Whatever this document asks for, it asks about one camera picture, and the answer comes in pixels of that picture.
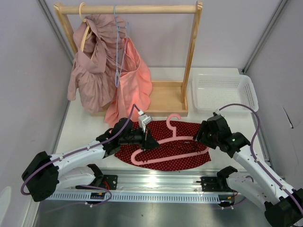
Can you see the white plastic basket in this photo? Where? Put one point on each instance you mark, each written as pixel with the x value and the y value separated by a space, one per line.
pixel 211 92

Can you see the perforated cable tray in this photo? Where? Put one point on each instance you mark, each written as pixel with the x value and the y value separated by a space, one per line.
pixel 136 197

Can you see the wooden hanger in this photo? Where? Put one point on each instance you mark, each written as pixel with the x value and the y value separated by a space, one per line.
pixel 87 33

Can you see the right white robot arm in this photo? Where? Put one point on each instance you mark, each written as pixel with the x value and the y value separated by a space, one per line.
pixel 280 202

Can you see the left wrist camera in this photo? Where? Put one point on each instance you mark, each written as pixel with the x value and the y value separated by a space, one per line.
pixel 143 120

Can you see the blue wire hanger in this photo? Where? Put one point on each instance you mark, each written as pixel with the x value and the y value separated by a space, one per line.
pixel 120 48

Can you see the wooden clothes rack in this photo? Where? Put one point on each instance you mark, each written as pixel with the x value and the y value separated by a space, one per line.
pixel 167 96

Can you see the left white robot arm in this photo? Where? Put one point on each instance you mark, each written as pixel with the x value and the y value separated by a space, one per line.
pixel 48 173

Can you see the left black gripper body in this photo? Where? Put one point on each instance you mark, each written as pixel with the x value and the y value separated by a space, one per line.
pixel 138 137

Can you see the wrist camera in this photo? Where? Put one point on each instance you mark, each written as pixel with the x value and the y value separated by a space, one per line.
pixel 143 120
pixel 217 112

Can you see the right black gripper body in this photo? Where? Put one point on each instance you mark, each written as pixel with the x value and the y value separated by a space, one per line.
pixel 210 138

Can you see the pink plastic hanger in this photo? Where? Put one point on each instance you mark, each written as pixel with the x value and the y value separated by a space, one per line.
pixel 171 139

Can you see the aluminium mounting rail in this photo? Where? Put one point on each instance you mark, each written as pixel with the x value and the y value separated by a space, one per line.
pixel 140 180

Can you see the red polka dot skirt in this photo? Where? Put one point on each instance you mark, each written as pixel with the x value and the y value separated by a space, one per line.
pixel 159 131

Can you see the salmon pink garment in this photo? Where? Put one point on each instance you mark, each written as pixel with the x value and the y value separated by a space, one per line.
pixel 135 86

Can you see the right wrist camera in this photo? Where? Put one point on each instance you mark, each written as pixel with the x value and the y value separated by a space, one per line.
pixel 217 112

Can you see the dusty pink dress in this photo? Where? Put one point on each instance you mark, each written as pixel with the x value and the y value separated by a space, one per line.
pixel 93 71

